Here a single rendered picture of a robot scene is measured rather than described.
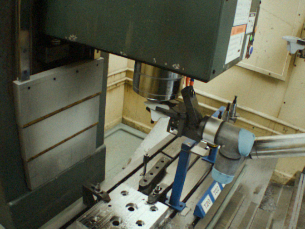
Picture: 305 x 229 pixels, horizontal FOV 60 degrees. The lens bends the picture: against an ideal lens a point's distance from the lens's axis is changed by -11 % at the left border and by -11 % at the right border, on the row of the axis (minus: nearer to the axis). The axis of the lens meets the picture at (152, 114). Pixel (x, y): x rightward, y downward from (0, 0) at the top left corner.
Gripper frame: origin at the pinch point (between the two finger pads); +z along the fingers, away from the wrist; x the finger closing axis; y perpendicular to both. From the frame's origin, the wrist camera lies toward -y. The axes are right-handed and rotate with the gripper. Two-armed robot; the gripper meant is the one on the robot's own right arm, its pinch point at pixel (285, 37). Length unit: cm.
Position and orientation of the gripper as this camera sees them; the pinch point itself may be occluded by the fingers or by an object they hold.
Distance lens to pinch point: 114.7
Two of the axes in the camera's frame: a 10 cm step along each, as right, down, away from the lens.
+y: -1.2, 8.9, 4.5
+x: 0.4, -4.5, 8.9
